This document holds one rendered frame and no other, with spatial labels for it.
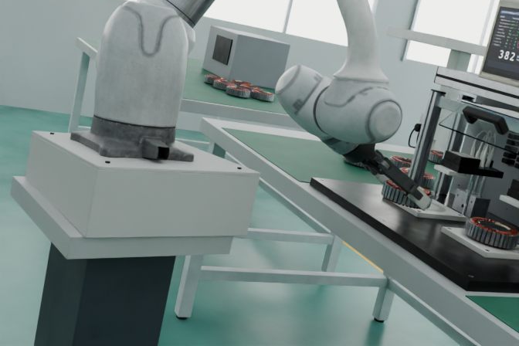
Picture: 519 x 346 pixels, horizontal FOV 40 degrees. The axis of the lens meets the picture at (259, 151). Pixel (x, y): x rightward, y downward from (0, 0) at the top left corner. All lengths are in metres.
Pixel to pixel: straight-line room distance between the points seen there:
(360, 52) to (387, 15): 5.70
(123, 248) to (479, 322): 0.62
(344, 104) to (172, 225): 0.37
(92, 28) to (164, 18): 4.69
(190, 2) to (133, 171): 0.46
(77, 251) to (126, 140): 0.22
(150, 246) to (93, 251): 0.10
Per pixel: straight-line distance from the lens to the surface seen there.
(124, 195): 1.19
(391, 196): 1.60
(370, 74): 1.30
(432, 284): 1.39
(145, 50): 1.27
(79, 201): 1.22
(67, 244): 1.20
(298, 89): 1.39
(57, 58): 5.97
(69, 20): 5.95
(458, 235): 1.62
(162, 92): 1.28
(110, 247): 1.23
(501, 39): 1.91
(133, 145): 1.28
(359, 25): 1.32
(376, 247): 1.54
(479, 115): 1.48
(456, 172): 1.82
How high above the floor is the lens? 1.16
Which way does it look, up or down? 11 degrees down
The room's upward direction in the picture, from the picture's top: 13 degrees clockwise
